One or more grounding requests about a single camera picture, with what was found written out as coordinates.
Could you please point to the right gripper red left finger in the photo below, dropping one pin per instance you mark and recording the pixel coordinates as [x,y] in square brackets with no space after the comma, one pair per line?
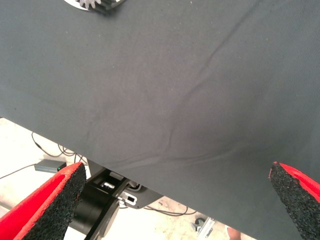
[37,212]

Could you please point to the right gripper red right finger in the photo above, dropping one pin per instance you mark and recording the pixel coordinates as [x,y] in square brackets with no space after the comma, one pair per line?
[300,200]

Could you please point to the small steel planetary gear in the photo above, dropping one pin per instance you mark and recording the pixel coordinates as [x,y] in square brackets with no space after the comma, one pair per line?
[90,3]

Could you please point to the round metal carrier plate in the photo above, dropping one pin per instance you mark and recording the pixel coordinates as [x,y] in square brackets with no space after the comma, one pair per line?
[72,3]

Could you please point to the grey metal hub box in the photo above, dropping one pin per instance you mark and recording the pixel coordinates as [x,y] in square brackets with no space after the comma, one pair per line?
[47,166]

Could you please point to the grey caster wheel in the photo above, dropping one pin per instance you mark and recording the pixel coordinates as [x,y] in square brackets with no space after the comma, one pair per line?
[198,223]

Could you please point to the dark grey table cloth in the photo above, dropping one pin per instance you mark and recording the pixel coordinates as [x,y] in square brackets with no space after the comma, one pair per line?
[160,87]

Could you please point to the black robot torso frame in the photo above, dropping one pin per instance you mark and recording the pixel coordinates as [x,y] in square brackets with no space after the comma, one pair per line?
[92,207]

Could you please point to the aluminium profile post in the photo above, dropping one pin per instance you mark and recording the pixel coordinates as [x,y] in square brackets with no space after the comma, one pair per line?
[206,227]

